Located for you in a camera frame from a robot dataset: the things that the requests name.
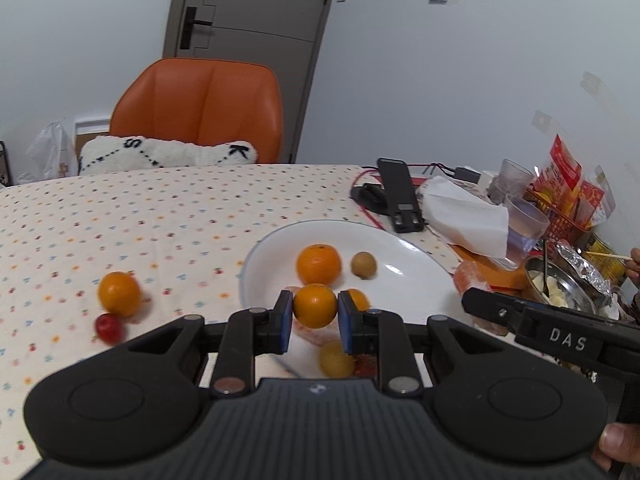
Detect peeled pomelo segment long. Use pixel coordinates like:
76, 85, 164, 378
286, 286, 338, 346

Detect brown kiwi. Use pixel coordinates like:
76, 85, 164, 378
350, 252, 378, 280
319, 340, 355, 379

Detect small orange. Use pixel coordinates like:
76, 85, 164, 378
293, 284, 337, 330
347, 288, 371, 312

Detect large orange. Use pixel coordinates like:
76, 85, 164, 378
295, 244, 342, 286
98, 272, 142, 318

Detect red plum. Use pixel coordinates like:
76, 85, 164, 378
354, 354, 376, 378
94, 313, 125, 346

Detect peeled pomelo segment round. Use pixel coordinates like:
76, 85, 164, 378
452, 260, 508, 337

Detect person left hand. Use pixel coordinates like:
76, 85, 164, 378
625, 247, 640, 288

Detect person right hand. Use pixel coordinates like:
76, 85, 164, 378
592, 422, 640, 471

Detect white plate blue rim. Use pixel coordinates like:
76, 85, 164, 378
240, 220, 470, 323

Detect aluminium foil wrap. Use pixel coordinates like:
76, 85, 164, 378
554, 240, 612, 307

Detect steel bowl with food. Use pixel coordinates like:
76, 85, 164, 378
523, 257, 596, 314

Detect black phone on stand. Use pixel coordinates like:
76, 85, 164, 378
378, 157, 425, 234

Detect white tissue paper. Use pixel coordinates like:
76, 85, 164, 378
418, 177, 509, 258

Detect red snack packets basket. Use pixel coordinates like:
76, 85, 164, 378
524, 136, 616, 244

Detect clear plastic cup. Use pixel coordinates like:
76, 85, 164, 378
504, 197, 550, 270

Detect floral tablecloth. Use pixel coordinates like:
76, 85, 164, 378
0, 162, 557, 470

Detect white black fuzzy cushion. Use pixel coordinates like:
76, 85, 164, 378
78, 136, 258, 176

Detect orange leather chair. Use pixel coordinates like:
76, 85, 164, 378
108, 58, 283, 164

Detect grey door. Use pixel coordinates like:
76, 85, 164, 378
163, 0, 331, 162

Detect clear plastic bag by wall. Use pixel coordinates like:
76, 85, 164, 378
17, 122, 79, 184

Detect black door handle lock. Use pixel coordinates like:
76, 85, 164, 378
178, 6, 213, 50

